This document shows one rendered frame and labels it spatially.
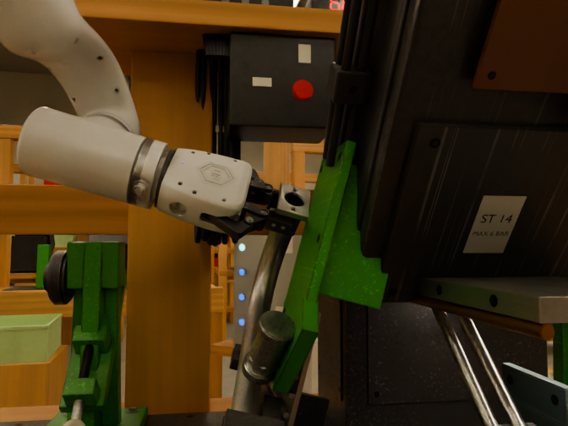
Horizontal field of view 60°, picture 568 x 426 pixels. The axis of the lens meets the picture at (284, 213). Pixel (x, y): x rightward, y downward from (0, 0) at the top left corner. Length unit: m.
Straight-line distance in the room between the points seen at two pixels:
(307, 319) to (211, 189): 0.20
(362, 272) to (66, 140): 0.36
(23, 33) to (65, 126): 0.11
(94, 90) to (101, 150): 0.12
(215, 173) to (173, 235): 0.28
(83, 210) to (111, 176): 0.39
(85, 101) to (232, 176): 0.22
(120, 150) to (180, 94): 0.32
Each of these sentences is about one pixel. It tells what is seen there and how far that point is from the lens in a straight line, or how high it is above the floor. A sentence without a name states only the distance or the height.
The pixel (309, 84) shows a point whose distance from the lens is 0.81.
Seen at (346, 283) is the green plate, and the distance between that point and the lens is 0.52.
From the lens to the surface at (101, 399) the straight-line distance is 0.71.
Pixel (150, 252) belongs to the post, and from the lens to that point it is 0.86.
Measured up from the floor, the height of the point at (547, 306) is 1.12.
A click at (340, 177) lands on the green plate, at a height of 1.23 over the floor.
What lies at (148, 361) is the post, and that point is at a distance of 0.89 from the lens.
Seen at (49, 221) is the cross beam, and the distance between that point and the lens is 0.99.
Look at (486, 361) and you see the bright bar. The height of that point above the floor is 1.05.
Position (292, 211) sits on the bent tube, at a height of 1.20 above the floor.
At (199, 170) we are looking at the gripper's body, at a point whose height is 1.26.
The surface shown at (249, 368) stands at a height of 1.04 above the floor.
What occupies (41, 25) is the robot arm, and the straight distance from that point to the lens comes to 0.58.
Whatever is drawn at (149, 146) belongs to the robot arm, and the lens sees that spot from 0.60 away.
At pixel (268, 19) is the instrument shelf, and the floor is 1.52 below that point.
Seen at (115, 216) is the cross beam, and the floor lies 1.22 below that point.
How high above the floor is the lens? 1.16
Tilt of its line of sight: 4 degrees up
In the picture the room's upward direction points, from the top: straight up
